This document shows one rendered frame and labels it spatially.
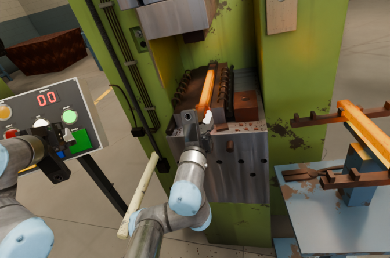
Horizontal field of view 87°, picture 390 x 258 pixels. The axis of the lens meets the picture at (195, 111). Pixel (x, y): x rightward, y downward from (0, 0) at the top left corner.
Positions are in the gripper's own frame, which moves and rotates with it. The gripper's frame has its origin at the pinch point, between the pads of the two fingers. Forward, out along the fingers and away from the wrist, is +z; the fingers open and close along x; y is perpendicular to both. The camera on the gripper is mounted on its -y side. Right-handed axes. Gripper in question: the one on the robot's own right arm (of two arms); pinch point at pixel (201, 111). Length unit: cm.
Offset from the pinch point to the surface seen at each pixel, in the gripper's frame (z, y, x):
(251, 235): -3, 85, 11
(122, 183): 41, 100, -102
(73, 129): -10.9, -4.9, -45.5
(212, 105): 4.6, 0.7, 3.4
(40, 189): 33, 100, -191
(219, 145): -3.3, 13.9, 4.5
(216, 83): 22.1, 0.7, 3.3
